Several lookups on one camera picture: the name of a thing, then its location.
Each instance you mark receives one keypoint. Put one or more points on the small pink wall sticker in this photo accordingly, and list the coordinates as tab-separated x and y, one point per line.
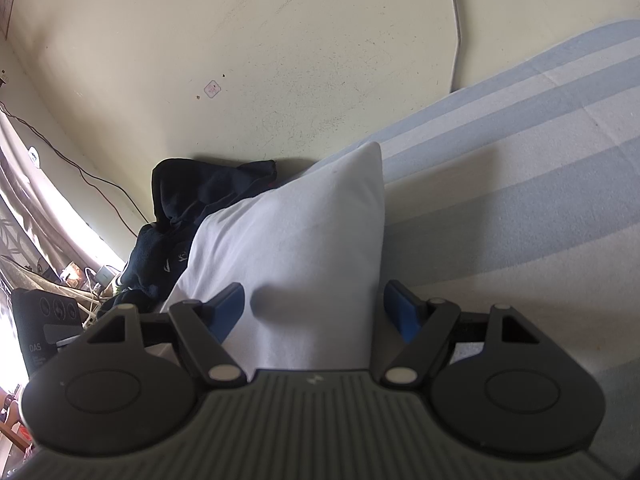
211	88

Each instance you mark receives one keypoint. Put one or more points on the grey charger plug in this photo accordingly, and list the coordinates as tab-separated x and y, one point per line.
105	275

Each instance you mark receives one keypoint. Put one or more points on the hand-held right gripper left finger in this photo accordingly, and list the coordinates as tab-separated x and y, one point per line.
227	310

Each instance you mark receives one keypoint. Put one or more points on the blue striped bed sheet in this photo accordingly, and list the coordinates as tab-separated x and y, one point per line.
500	160

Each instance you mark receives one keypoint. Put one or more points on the white printed t-shirt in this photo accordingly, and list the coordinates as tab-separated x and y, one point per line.
300	240

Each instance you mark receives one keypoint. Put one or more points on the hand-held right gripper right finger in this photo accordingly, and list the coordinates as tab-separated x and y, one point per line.
405	310

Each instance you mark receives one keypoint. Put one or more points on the navy clothing with white logo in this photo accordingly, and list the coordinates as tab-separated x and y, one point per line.
155	265

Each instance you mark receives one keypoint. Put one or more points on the patterned curtain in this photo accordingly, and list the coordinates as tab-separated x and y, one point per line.
30	210

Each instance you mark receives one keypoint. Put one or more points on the black box with round icons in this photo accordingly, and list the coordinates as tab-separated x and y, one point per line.
42	330

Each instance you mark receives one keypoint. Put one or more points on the black hoodie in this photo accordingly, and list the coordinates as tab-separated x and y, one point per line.
200	190

